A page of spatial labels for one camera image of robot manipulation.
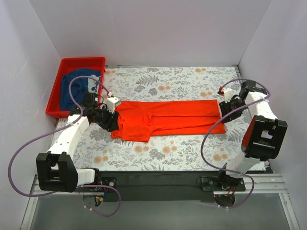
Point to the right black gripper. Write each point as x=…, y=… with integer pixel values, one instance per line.
x=227, y=112

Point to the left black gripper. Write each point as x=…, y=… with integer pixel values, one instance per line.
x=111, y=120

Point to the orange t shirt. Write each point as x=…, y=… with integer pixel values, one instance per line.
x=138, y=121

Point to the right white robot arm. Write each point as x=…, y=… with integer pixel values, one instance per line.
x=263, y=138

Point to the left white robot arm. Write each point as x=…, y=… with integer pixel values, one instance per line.
x=55, y=168

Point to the floral table mat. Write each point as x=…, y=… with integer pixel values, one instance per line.
x=98, y=149

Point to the blue t shirt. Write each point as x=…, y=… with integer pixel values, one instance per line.
x=79, y=86

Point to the red plastic bin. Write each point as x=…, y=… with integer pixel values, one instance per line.
x=66, y=66

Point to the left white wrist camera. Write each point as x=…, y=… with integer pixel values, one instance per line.
x=112, y=103

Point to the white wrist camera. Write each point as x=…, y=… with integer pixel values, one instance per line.
x=112, y=103
x=227, y=93

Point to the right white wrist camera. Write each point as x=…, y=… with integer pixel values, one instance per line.
x=227, y=93

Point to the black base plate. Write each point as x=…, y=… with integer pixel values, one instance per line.
x=163, y=185

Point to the aluminium mounting rail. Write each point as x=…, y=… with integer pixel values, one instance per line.
x=263, y=184

